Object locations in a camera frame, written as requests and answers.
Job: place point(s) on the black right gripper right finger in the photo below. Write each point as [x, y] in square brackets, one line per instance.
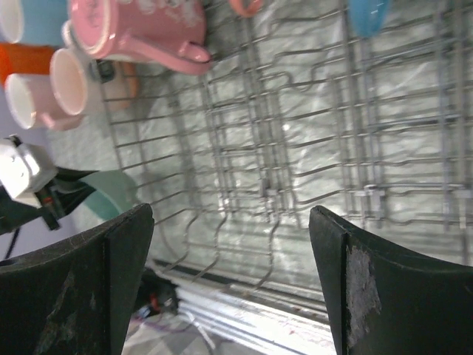
[382, 298]

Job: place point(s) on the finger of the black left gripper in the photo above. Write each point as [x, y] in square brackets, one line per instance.
[70, 190]

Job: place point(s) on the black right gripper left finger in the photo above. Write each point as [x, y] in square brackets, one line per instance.
[76, 296]

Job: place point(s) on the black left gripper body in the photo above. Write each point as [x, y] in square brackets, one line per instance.
[14, 214]

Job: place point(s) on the mint green mug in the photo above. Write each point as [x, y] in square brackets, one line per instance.
[115, 193]

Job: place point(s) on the pink faceted mug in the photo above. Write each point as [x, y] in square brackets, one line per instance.
[32, 103]

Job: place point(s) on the salmon pink mug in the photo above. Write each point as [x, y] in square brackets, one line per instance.
[84, 86]

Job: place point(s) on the orange mug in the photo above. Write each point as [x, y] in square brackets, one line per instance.
[24, 59]

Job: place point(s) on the light blue mug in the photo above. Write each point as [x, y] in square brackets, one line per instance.
[33, 22]

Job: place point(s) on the dark blue textured mug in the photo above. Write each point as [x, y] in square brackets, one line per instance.
[367, 16]

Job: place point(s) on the pink patterned mug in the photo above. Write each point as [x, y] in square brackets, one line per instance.
[170, 33]

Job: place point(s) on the aluminium frame rail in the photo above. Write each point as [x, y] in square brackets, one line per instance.
[266, 319]

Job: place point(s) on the grey wire dish rack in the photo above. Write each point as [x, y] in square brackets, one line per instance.
[299, 111]

